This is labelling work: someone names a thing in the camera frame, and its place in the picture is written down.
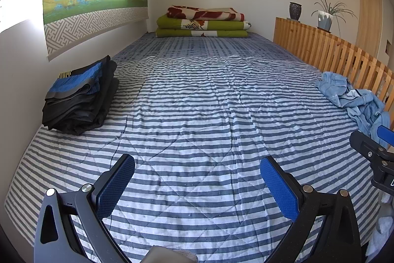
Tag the black folded clothes pile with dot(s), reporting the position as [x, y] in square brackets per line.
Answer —
[80, 115]

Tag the blue grey folded garment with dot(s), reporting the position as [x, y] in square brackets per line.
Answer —
[77, 79]

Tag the light wooden wardrobe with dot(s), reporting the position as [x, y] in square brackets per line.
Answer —
[369, 19]

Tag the potted spider plant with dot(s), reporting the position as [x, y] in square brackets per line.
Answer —
[324, 21]

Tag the blue white striped bedspread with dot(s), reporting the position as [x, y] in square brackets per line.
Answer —
[197, 115]

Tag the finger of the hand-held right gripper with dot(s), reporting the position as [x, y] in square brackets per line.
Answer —
[386, 135]
[366, 147]

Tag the green folded quilt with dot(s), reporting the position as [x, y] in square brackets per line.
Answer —
[172, 33]
[172, 23]

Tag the dark ceramic vase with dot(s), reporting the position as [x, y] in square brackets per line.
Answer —
[295, 12]

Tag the person's right hand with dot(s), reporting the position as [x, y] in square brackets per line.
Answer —
[383, 229]

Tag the wooden slatted bed rail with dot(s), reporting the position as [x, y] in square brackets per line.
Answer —
[323, 47]

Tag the red floral folded blanket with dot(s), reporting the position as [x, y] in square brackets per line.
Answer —
[212, 15]

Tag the light blue jeans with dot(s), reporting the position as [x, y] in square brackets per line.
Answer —
[338, 87]

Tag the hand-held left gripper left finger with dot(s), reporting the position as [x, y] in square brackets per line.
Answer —
[115, 186]

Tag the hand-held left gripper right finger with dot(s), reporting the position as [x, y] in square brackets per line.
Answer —
[280, 189]

